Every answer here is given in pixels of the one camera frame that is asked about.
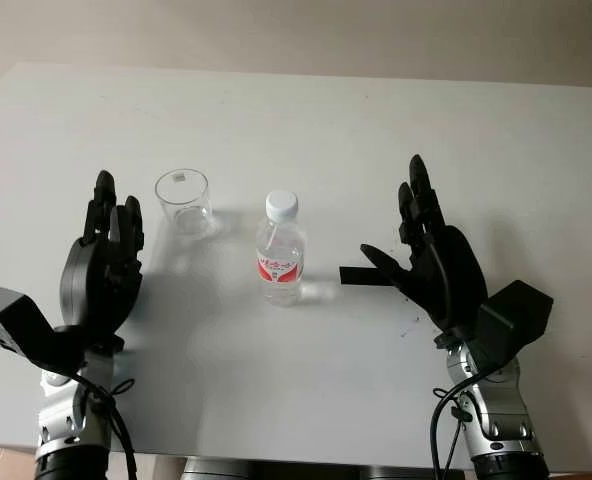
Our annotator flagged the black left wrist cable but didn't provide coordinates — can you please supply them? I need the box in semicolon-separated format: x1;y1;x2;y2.
73;372;139;480

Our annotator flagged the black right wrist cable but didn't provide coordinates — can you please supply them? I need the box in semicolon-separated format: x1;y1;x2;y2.
425;232;502;480

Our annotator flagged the clear glass cup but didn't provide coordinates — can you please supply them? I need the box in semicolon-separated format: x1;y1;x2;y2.
154;168;215;241

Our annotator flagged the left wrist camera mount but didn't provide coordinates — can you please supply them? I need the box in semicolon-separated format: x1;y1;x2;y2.
0;287;86;377

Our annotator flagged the black tape strip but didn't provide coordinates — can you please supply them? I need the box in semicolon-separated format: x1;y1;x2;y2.
339;266;395;289

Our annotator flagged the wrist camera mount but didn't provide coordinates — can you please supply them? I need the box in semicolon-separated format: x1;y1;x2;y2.
468;279;555;372
0;287;86;377

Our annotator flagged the dark robot torso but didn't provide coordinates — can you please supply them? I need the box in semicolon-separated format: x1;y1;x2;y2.
181;456;473;480

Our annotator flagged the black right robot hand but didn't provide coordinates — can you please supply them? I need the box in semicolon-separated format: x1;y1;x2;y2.
359;153;490;347

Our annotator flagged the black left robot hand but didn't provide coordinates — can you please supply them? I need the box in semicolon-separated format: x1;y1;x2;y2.
58;169;146;351

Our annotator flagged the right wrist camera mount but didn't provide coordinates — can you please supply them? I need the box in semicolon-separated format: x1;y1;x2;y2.
468;279;555;372

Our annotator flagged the clear plastic water bottle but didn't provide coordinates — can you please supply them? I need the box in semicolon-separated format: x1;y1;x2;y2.
254;189;308;308

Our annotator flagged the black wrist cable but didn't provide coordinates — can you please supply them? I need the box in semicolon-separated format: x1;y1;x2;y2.
73;372;139;480
425;232;502;480

